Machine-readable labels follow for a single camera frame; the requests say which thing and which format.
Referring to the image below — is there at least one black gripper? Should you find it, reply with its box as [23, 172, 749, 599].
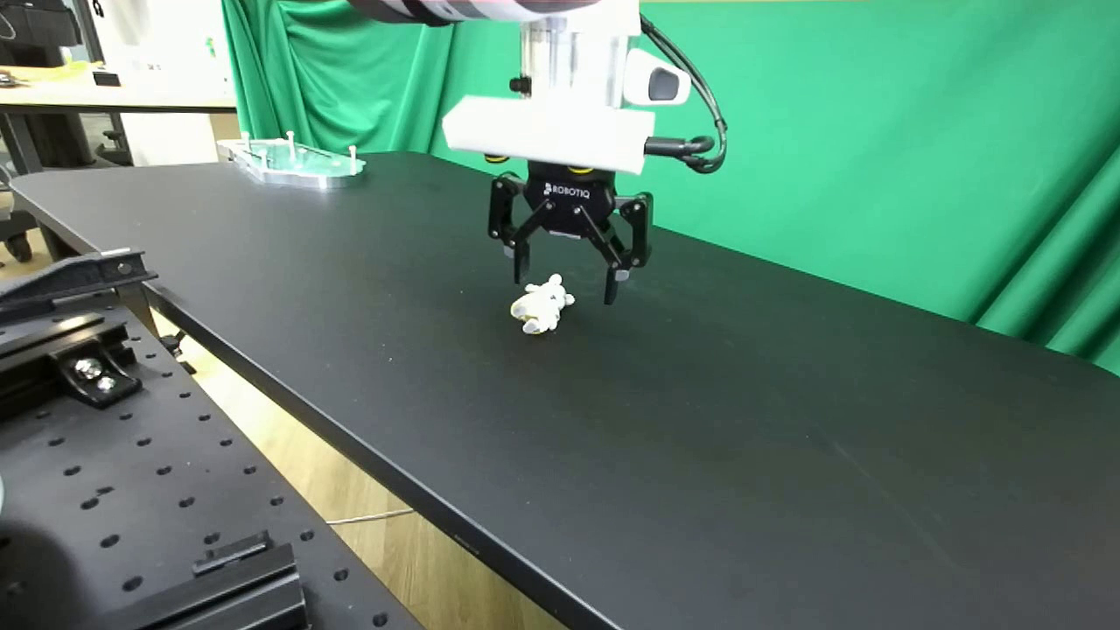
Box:
[485, 162, 658, 308]

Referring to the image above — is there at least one white toy figure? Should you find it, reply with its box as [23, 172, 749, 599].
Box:
[508, 270, 579, 341]

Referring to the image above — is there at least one clear plate with screws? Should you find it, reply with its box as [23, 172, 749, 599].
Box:
[215, 129, 372, 193]

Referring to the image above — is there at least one white cabinet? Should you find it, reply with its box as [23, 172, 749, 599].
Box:
[87, 0, 239, 87]

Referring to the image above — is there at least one wooden desk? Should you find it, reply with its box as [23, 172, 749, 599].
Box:
[0, 62, 240, 117]

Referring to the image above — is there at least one black perforated breadboard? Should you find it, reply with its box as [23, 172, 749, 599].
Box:
[0, 304, 428, 630]

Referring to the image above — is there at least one black clamp with silver bolt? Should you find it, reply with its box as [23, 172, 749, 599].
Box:
[51, 342, 148, 410]

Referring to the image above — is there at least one white camera mounting plate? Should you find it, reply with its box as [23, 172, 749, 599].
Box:
[436, 90, 658, 180]

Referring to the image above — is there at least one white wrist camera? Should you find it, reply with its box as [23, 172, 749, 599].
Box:
[618, 48, 693, 117]

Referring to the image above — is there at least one black camera cable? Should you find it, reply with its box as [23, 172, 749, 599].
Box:
[633, 12, 733, 180]

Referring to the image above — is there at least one black rail block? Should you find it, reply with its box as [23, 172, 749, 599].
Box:
[107, 528, 311, 630]

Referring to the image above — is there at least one black angled bracket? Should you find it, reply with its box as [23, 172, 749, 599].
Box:
[0, 246, 158, 326]

